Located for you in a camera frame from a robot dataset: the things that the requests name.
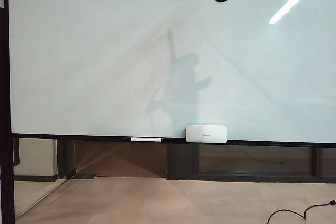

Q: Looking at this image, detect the black whiteboard stand frame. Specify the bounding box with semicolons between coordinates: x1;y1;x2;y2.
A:
0;0;20;224

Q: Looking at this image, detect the brown wooden wall panel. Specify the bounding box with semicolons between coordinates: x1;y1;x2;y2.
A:
73;140;169;178

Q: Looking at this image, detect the white glass whiteboard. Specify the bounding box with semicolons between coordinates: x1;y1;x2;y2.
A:
7;0;336;148

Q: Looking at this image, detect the black floor power cable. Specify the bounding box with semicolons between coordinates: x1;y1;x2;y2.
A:
266;200;336;224

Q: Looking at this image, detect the white whiteboard eraser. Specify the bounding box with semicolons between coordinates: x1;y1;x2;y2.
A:
185;124;227;144

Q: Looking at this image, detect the black floor door plate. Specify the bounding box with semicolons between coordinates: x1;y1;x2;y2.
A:
66;173;98;181

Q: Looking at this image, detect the dark framed glass partition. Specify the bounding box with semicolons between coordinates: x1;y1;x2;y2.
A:
166;143;336;183

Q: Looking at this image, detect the white marker on tray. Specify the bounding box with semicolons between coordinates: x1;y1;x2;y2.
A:
130;137;163;142

